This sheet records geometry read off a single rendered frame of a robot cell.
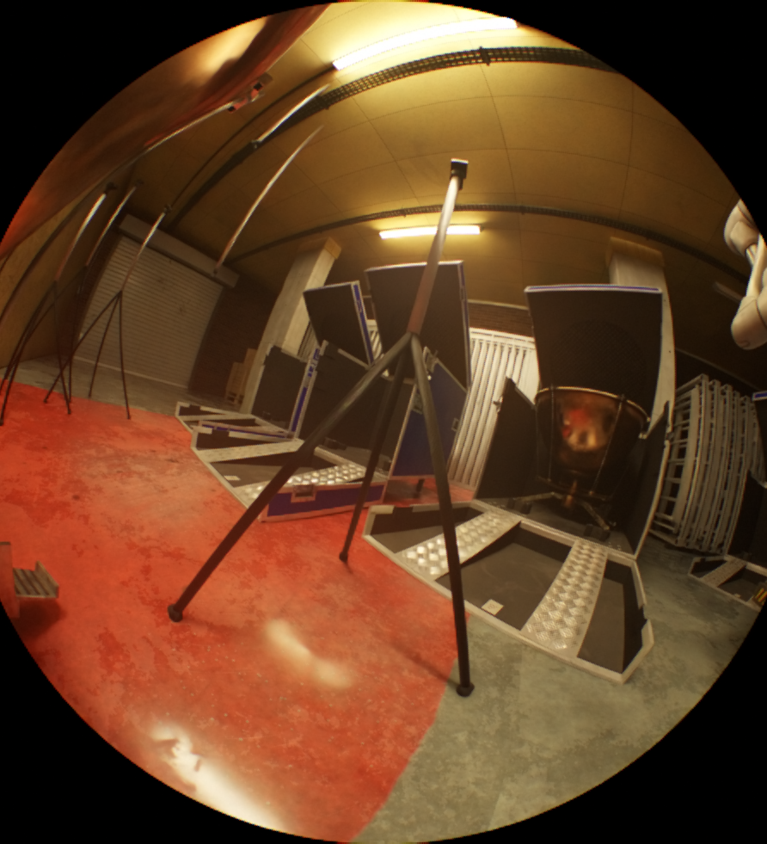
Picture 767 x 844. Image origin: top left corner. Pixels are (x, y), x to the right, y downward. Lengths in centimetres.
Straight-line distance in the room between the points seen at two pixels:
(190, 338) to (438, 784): 699
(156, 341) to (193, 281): 160
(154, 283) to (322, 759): 681
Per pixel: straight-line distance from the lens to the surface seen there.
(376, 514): 107
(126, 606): 62
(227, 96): 44
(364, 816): 46
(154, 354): 666
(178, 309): 679
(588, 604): 104
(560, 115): 297
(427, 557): 101
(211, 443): 175
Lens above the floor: 44
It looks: 1 degrees up
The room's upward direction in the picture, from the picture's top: 16 degrees clockwise
